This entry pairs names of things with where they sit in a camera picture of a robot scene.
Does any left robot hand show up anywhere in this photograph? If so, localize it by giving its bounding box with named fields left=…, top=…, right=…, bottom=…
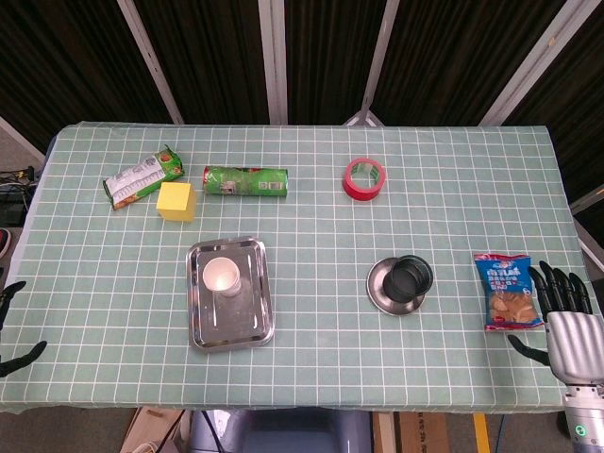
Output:
left=0, top=281, right=48, bottom=378

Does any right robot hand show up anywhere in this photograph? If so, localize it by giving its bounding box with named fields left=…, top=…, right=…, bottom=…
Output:
left=507, top=260, right=604, bottom=386

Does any black mesh pen holder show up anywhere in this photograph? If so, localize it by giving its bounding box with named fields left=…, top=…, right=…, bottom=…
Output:
left=382, top=254, right=434, bottom=302

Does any white paper cup stack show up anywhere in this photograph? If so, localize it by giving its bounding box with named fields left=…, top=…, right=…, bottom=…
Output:
left=202, top=257, right=243, bottom=298

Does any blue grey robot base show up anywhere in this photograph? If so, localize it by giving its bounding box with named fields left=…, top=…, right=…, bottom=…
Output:
left=188, top=408, right=375, bottom=453

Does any blue snack bag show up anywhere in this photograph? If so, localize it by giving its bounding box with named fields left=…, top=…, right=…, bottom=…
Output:
left=473, top=252, right=545, bottom=333

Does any brown cardboard box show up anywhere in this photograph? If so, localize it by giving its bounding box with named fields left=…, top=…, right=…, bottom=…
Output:
left=120, top=408, right=186, bottom=453
left=372, top=411, right=450, bottom=453

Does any round steel plate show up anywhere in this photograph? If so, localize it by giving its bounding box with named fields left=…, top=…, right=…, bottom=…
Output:
left=366, top=257, right=428, bottom=316

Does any green white snack packet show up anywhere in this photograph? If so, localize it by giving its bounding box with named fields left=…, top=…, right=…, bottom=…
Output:
left=102, top=144, right=186, bottom=211

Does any rectangular steel tray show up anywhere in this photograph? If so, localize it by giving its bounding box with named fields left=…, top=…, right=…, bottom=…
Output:
left=185, top=237, right=277, bottom=351

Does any yellow cube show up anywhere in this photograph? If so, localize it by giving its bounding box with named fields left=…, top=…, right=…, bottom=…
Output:
left=156, top=181, right=198, bottom=224

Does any green checkered tablecloth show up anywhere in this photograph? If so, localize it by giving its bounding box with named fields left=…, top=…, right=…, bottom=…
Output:
left=0, top=121, right=604, bottom=416

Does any red tape roll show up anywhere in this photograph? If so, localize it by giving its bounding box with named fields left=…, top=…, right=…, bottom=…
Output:
left=342, top=157, right=387, bottom=203

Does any green chips can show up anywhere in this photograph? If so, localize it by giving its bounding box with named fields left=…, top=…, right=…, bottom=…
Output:
left=202, top=165, right=290, bottom=199

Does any white metal frame post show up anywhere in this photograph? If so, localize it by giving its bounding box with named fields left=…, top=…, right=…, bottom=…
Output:
left=569, top=185, right=604, bottom=216
left=343, top=0, right=401, bottom=127
left=116, top=0, right=184, bottom=126
left=258, top=0, right=289, bottom=126
left=479, top=0, right=586, bottom=127
left=573, top=221, right=604, bottom=265
left=0, top=115, right=46, bottom=164

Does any black cable bundle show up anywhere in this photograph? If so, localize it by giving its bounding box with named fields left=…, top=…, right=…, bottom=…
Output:
left=0, top=165, right=38, bottom=227

